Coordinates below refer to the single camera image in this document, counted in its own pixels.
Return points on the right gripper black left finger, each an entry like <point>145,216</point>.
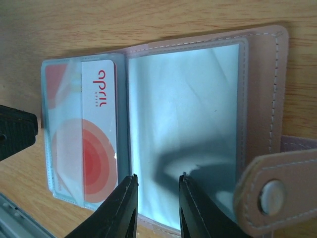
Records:
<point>116,217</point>

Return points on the pink card holder wallet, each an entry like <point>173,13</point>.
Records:
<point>211,107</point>

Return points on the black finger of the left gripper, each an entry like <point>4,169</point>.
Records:
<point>18,131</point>

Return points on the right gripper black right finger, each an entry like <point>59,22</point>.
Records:
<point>200,217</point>

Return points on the red circle white card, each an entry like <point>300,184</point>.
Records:
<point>81,131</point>

